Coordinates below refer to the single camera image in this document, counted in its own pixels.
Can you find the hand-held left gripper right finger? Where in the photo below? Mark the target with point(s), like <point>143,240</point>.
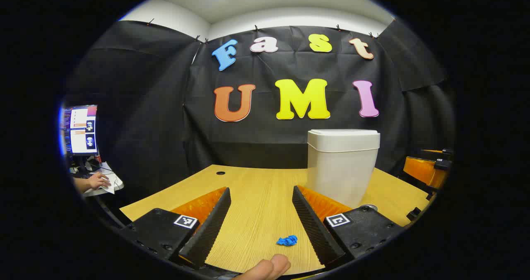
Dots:
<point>314,226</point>

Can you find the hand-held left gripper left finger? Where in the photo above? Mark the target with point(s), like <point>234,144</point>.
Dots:
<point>211,226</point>

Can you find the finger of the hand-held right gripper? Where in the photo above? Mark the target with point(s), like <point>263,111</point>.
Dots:
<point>441,155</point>
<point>422,171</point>

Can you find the blue paper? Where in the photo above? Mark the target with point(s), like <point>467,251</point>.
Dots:
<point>287,241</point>

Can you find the white desktop garbage bin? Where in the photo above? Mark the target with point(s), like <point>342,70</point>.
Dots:
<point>341,168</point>

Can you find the wooden desktop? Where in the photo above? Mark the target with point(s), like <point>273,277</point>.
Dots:
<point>256,205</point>

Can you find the white side desk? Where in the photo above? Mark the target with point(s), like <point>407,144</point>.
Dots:
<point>109,184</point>

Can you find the black backdrop cloth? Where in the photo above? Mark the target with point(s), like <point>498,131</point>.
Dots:
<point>145,106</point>

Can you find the computer monitor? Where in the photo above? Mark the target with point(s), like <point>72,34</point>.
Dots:
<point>80,129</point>

